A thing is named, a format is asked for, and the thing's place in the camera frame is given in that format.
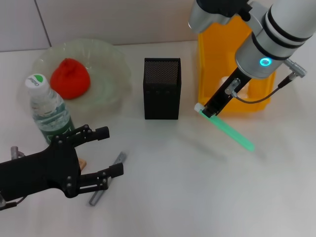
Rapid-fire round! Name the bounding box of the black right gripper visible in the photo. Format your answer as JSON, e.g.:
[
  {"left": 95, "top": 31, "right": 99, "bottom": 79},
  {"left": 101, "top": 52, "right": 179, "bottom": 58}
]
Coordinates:
[{"left": 202, "top": 68, "right": 252, "bottom": 118}]

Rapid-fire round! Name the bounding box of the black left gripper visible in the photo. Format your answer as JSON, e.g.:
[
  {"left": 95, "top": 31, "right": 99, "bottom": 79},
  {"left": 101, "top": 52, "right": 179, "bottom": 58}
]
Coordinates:
[{"left": 0, "top": 124, "right": 110, "bottom": 201}]

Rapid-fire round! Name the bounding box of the green toothbrush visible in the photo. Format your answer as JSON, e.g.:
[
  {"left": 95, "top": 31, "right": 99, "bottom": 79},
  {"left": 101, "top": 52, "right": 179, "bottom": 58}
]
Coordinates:
[{"left": 194, "top": 103, "right": 255, "bottom": 152}]

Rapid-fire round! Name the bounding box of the white paper ball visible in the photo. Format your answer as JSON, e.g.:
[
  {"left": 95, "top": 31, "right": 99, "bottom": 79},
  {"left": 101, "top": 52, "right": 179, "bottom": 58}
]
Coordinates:
[{"left": 220, "top": 76, "right": 250, "bottom": 97}]

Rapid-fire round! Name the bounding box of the clear green-label water bottle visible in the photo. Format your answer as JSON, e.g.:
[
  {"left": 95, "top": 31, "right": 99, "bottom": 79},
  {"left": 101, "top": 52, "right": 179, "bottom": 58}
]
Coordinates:
[{"left": 24, "top": 73, "right": 76, "bottom": 146}]

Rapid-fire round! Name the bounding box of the orange fruit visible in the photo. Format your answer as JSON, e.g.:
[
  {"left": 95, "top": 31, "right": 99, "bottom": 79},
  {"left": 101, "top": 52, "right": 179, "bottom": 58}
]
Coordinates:
[{"left": 49, "top": 57, "right": 92, "bottom": 100}]

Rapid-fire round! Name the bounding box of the silver grey pen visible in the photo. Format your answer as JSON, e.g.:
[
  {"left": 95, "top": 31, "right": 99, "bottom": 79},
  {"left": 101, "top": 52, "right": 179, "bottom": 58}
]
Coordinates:
[{"left": 88, "top": 151, "right": 127, "bottom": 207}]

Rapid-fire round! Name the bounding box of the black mesh pen holder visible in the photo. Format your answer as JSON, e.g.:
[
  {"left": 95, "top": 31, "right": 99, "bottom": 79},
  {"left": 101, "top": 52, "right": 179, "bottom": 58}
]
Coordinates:
[{"left": 142, "top": 57, "right": 181, "bottom": 120}]

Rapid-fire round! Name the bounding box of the pale green glass fruit plate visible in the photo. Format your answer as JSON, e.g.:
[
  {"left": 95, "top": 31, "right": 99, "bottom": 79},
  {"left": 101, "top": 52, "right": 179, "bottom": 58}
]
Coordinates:
[{"left": 32, "top": 38, "right": 133, "bottom": 117}]

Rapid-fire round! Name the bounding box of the yellow plastic bin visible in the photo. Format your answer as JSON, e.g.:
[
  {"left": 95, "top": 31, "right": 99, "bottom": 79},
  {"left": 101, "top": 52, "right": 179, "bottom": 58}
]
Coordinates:
[{"left": 197, "top": 17, "right": 277, "bottom": 114}]

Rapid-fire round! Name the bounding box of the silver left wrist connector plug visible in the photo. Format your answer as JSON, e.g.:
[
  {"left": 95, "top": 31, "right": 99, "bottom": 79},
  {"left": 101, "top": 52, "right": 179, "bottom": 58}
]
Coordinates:
[{"left": 10, "top": 146, "right": 25, "bottom": 160}]

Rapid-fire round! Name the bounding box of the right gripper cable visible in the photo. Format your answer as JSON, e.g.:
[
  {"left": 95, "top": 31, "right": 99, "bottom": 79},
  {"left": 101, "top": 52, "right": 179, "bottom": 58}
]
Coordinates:
[{"left": 225, "top": 58, "right": 308, "bottom": 103}]

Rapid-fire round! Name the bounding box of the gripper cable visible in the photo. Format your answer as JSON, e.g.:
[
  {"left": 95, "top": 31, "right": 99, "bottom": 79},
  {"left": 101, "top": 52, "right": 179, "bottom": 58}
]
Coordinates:
[
  {"left": 0, "top": 194, "right": 27, "bottom": 210},
  {"left": 225, "top": 58, "right": 308, "bottom": 103}
]

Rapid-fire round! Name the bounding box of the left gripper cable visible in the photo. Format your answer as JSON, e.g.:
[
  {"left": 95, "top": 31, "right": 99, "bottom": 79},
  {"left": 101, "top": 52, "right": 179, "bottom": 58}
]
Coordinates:
[{"left": 0, "top": 194, "right": 27, "bottom": 210}]

